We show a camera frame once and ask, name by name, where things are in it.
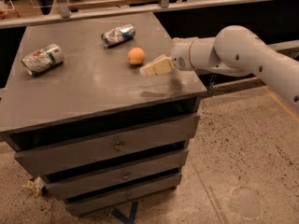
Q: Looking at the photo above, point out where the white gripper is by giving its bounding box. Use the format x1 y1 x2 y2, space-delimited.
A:
139 37 196 77

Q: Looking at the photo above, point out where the orange fruit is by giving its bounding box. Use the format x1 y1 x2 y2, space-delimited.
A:
128 48 145 65

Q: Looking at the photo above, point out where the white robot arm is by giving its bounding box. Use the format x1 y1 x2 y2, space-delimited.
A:
140 25 299 110

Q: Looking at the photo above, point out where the crushed blue silver can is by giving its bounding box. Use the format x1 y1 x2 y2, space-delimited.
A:
101 24 135 48

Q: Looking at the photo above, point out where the grey drawer cabinet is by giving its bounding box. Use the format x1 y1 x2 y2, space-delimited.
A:
0 14 205 205

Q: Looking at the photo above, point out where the crushed green white can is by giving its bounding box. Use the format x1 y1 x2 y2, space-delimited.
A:
21 44 64 76

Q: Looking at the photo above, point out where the top grey drawer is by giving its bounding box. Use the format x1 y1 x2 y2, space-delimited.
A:
15 114 199 176

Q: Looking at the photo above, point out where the grey drawer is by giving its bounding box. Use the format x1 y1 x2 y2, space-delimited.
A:
65 173 181 216
46 148 188 200
15 114 199 176

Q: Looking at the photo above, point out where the middle grey drawer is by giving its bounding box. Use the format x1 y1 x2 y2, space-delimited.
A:
46 148 188 200

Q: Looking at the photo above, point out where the blue tape on floor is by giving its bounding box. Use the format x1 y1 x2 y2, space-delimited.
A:
111 201 139 224

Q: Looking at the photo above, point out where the bottom grey drawer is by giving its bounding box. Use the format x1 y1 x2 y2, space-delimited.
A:
65 173 181 216

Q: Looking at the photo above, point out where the crumpled paper scrap on floor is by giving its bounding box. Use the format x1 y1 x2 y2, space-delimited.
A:
22 176 46 197

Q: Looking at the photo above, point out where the grey metal railing frame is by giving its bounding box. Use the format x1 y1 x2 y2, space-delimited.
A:
0 0 299 98

